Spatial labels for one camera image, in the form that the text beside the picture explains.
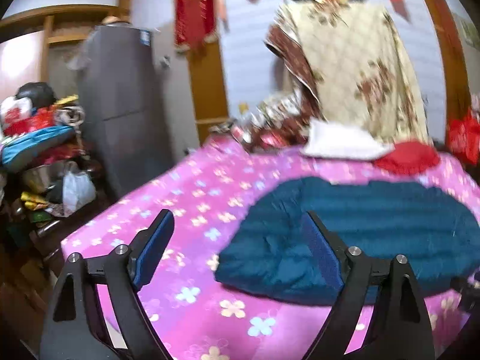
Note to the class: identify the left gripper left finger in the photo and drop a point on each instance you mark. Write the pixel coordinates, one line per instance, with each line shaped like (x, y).
(74, 326)

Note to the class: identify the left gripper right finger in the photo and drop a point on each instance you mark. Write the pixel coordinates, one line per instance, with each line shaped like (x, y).
(379, 311)

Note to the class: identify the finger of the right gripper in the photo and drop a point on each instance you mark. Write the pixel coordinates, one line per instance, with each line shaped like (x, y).
(468, 291)

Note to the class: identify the dark teal down jacket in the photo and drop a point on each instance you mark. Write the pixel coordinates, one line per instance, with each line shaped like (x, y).
(268, 255)

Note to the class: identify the pile of colourful clothes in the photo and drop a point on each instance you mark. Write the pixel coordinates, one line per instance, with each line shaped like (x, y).
(36, 152)

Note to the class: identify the pink floral bed sheet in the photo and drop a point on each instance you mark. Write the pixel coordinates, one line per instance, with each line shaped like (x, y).
(209, 193)

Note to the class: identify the white plastic bag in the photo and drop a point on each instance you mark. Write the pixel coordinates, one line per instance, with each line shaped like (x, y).
(78, 189)

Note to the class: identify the red cushion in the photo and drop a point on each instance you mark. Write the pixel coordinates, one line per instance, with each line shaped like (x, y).
(409, 158)

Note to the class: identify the red shopping bag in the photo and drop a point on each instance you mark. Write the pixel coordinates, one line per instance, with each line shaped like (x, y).
(463, 138)

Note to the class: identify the white pillow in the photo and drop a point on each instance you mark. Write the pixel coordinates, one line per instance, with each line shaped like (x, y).
(332, 140)

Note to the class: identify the clear plastic bag with red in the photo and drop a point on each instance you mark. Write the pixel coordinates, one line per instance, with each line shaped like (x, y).
(255, 135)

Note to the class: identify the grey refrigerator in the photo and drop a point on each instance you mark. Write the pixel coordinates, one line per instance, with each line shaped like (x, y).
(124, 113)

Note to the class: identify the cream floral rose quilt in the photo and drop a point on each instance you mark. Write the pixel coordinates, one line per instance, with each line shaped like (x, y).
(352, 67)

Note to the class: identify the red hanging wall ornament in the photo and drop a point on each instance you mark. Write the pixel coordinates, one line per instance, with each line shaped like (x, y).
(194, 24)

